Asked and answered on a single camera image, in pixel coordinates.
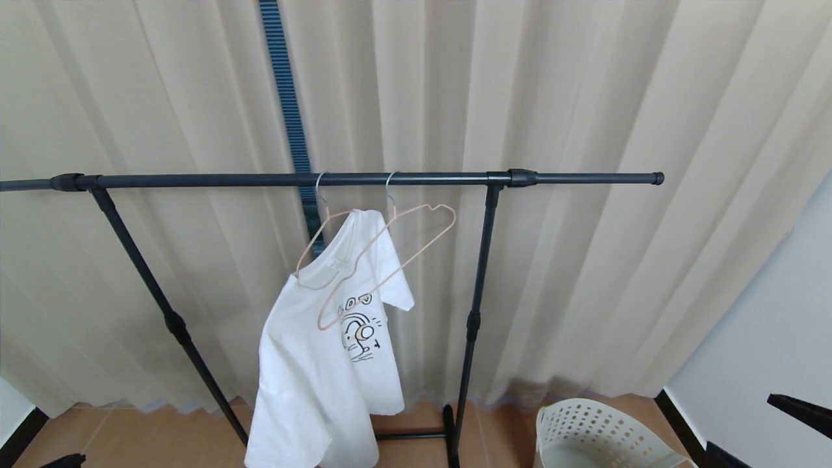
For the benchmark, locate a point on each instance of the white printed t-shirt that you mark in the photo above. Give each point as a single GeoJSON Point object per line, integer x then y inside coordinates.
{"type": "Point", "coordinates": [305, 377]}

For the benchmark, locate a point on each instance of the window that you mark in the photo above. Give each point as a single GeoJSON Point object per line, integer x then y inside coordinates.
{"type": "Point", "coordinates": [286, 97]}

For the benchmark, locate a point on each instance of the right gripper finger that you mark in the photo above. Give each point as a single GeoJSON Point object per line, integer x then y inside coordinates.
{"type": "Point", "coordinates": [806, 416]}
{"type": "Point", "coordinates": [721, 458]}

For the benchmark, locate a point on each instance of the beige curtain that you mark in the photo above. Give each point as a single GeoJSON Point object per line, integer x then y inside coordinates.
{"type": "Point", "coordinates": [585, 84]}
{"type": "Point", "coordinates": [130, 84]}

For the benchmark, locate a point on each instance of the black clothes rack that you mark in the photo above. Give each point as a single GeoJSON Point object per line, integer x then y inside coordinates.
{"type": "Point", "coordinates": [195, 180]}

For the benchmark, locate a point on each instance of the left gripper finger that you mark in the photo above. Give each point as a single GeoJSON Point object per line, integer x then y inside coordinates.
{"type": "Point", "coordinates": [68, 463]}

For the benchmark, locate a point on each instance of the white laundry basket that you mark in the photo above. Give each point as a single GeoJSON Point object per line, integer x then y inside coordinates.
{"type": "Point", "coordinates": [617, 435]}

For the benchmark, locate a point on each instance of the pink clothes hanger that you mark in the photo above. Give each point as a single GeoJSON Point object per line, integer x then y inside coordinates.
{"type": "Point", "coordinates": [312, 244]}
{"type": "Point", "coordinates": [426, 250]}

